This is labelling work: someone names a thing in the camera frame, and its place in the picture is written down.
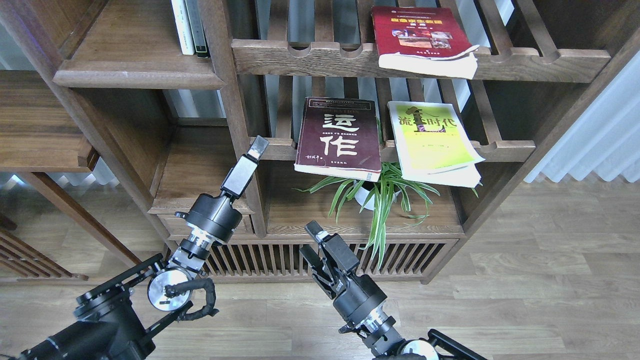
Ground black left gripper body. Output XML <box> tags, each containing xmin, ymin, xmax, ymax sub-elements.
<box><xmin>174</xmin><ymin>193</ymin><xmax>243</xmax><ymax>245</ymax></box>

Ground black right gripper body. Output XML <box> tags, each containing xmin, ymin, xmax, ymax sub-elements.
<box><xmin>311</xmin><ymin>269</ymin><xmax>388</xmax><ymax>333</ymax></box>

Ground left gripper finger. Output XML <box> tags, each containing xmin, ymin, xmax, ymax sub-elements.
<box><xmin>221</xmin><ymin>136</ymin><xmax>269</xmax><ymax>199</ymax></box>

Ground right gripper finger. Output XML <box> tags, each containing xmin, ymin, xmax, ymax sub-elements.
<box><xmin>300</xmin><ymin>244</ymin><xmax>329</xmax><ymax>280</ymax></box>
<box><xmin>305</xmin><ymin>220</ymin><xmax>360</xmax><ymax>283</ymax></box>

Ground maroon book white characters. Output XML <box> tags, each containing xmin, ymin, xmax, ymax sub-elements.
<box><xmin>294</xmin><ymin>96</ymin><xmax>382</xmax><ymax>182</ymax></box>

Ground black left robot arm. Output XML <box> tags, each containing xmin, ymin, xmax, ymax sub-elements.
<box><xmin>18</xmin><ymin>136</ymin><xmax>269</xmax><ymax>360</ymax></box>

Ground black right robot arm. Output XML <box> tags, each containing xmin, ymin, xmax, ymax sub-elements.
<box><xmin>300</xmin><ymin>221</ymin><xmax>483</xmax><ymax>360</ymax></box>

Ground white plant pot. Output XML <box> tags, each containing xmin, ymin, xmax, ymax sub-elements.
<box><xmin>354</xmin><ymin>181</ymin><xmax>381</xmax><ymax>212</ymax></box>

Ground green spider plant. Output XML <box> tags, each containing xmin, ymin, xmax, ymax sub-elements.
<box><xmin>303</xmin><ymin>161</ymin><xmax>441</xmax><ymax>265</ymax></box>

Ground dark wooden bookshelf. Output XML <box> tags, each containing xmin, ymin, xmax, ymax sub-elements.
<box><xmin>1</xmin><ymin>0</ymin><xmax>639</xmax><ymax>284</ymax></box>

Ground yellow-green book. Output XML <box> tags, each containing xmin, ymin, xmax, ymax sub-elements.
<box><xmin>387</xmin><ymin>101</ymin><xmax>484</xmax><ymax>188</ymax></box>

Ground dark green upright book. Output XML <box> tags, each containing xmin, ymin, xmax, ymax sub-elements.
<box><xmin>185</xmin><ymin>0</ymin><xmax>210</xmax><ymax>59</ymax></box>

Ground white upright book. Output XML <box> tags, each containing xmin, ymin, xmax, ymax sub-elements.
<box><xmin>171</xmin><ymin>0</ymin><xmax>195</xmax><ymax>56</ymax></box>

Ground red book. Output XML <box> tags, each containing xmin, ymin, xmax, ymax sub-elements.
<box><xmin>372</xmin><ymin>6</ymin><xmax>478</xmax><ymax>80</ymax></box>

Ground white curtain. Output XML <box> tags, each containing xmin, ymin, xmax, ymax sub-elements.
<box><xmin>524</xmin><ymin>54</ymin><xmax>640</xmax><ymax>183</ymax></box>

